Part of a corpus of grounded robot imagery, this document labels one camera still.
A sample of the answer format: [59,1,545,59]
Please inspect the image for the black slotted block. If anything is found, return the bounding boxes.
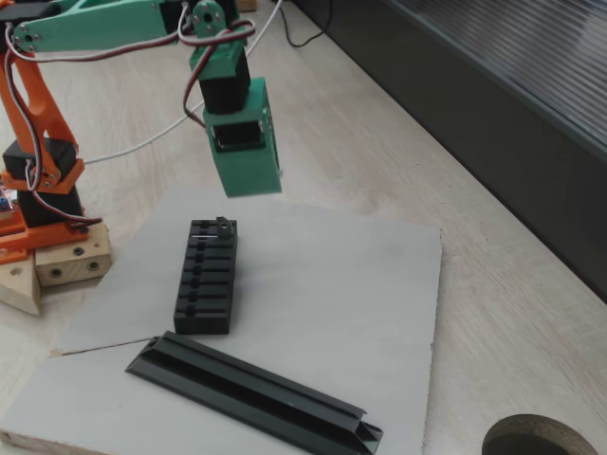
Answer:
[174,218,240,337]

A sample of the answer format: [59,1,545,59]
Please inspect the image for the grey flat board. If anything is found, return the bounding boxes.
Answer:
[0,184,443,455]

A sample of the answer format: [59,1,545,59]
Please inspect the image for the wooden block with screws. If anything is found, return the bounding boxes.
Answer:
[33,221,114,288]

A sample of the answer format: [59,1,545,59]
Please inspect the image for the red blue circuit board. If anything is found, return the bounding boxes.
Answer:
[0,185,23,224]

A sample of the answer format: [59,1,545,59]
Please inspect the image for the wooden triangular wedge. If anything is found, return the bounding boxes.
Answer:
[0,258,43,318]

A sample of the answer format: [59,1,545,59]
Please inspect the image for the ribbed translucent window panel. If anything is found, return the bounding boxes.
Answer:
[393,0,607,162]

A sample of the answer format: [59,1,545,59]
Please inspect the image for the black cable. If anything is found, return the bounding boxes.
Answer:
[279,0,333,48]

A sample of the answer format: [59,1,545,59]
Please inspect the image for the white cable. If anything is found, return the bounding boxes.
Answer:
[84,0,285,166]

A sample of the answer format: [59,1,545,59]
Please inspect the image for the red white black servo wire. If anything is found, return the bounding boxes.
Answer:
[3,0,257,234]

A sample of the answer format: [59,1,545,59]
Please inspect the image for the dark green rail profile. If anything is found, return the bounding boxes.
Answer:
[124,330,384,455]

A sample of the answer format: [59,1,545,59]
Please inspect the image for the dark window frame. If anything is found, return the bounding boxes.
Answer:
[293,0,607,304]

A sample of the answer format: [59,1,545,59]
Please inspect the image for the round table cable hole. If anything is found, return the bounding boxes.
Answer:
[481,413,601,455]

